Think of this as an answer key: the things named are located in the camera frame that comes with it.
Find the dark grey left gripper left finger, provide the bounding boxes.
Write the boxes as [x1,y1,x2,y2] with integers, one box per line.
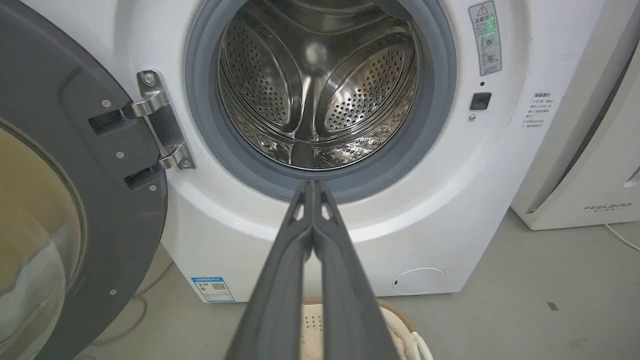
[225,180,315,360]

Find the white power cable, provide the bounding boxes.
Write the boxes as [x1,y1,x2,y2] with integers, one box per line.
[604,223,640,252]

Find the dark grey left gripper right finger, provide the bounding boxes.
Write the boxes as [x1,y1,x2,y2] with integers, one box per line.
[311,180,400,360]

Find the cream plastic laundry basket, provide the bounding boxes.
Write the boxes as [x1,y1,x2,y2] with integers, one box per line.
[301,298,435,360]

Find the chrome door hinge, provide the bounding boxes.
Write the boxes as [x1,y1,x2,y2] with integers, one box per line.
[123,70,196,171]

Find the white Feelbird appliance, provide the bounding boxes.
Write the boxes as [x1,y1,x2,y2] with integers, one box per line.
[510,0,640,231]

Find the grey washing machine door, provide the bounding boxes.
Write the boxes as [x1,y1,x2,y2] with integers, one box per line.
[0,0,168,360]

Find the white front-load washing machine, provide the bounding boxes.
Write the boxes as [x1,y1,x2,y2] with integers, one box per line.
[20,0,607,304]

